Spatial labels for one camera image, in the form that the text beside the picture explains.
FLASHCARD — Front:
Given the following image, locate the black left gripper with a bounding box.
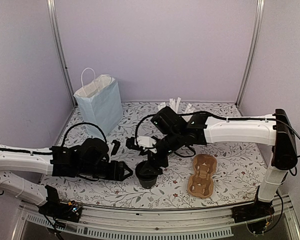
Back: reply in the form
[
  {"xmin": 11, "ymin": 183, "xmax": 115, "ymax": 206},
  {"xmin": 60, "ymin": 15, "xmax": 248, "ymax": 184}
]
[{"xmin": 78, "ymin": 160, "xmax": 133, "ymax": 182}]

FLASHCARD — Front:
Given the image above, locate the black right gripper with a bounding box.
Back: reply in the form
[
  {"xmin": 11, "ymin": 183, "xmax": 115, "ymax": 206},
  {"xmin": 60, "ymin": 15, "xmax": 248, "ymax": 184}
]
[{"xmin": 139, "ymin": 130, "xmax": 183, "ymax": 176}]

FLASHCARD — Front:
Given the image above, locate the brown cardboard cup carrier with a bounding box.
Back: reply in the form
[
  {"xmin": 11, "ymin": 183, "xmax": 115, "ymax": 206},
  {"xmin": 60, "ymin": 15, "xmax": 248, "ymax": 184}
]
[{"xmin": 187, "ymin": 154, "xmax": 217, "ymax": 199}]

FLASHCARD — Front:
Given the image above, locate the light blue paper bag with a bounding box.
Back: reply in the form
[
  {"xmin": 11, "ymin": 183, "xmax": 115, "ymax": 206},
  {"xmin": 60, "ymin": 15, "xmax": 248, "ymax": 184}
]
[{"xmin": 73, "ymin": 67, "xmax": 123, "ymax": 138}]

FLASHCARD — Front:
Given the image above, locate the black paper coffee cup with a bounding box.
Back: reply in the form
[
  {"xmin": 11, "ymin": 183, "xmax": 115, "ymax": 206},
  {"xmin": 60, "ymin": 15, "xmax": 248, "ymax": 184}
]
[{"xmin": 139, "ymin": 177, "xmax": 157, "ymax": 189}]

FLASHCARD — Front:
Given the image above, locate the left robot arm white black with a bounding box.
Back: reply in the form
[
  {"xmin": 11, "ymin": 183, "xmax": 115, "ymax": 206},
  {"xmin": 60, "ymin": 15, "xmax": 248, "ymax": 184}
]
[{"xmin": 0, "ymin": 137, "xmax": 133, "ymax": 217}]

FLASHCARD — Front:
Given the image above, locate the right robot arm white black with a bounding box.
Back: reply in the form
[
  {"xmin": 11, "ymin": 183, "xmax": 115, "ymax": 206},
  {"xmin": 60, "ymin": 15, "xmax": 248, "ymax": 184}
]
[{"xmin": 134, "ymin": 106, "xmax": 300, "ymax": 218}]

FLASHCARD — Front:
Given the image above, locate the bundle of white wrapped straws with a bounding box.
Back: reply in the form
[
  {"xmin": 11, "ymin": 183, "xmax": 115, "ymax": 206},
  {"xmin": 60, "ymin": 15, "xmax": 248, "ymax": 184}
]
[{"xmin": 157, "ymin": 97, "xmax": 196, "ymax": 114}]

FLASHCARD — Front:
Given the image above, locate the floral patterned table mat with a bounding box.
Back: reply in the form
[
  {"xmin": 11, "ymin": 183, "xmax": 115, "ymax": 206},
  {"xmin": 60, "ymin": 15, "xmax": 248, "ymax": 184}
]
[{"xmin": 40, "ymin": 102, "xmax": 267, "ymax": 209}]

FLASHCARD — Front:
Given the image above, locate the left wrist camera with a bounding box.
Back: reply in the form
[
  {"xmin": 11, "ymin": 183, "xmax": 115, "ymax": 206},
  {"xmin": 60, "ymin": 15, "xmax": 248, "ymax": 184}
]
[{"xmin": 110, "ymin": 139, "xmax": 121, "ymax": 156}]

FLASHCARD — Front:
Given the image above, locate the front aluminium rail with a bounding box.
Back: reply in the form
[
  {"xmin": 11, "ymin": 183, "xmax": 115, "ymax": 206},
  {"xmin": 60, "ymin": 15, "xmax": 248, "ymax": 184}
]
[{"xmin": 12, "ymin": 195, "xmax": 300, "ymax": 240}]

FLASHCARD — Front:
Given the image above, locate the black braided cable loop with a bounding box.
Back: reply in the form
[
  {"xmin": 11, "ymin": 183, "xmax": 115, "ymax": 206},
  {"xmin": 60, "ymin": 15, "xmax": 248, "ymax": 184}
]
[{"xmin": 61, "ymin": 121, "xmax": 108, "ymax": 151}]

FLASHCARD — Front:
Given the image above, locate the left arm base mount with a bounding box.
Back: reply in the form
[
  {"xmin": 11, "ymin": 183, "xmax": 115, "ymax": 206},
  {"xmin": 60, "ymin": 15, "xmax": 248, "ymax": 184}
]
[{"xmin": 38, "ymin": 201, "xmax": 83, "ymax": 223}]

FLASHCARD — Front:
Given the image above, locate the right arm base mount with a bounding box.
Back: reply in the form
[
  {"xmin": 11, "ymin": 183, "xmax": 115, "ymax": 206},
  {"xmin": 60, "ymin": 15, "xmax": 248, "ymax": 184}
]
[{"xmin": 231, "ymin": 203, "xmax": 275, "ymax": 235}]

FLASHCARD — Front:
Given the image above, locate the left aluminium frame post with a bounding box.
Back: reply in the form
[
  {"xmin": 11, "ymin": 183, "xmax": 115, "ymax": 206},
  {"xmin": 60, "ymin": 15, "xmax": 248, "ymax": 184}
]
[{"xmin": 46, "ymin": 0, "xmax": 77, "ymax": 107}]

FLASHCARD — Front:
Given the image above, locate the aluminium frame post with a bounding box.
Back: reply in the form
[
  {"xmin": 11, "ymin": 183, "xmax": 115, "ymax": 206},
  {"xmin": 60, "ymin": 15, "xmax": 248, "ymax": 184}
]
[
  {"xmin": 46, "ymin": 0, "xmax": 77, "ymax": 107},
  {"xmin": 235, "ymin": 0, "xmax": 265, "ymax": 108}
]

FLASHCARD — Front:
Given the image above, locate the right aluminium frame post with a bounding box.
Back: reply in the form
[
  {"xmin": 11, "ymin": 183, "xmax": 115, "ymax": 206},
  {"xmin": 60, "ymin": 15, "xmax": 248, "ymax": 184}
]
[{"xmin": 235, "ymin": 0, "xmax": 265, "ymax": 108}]

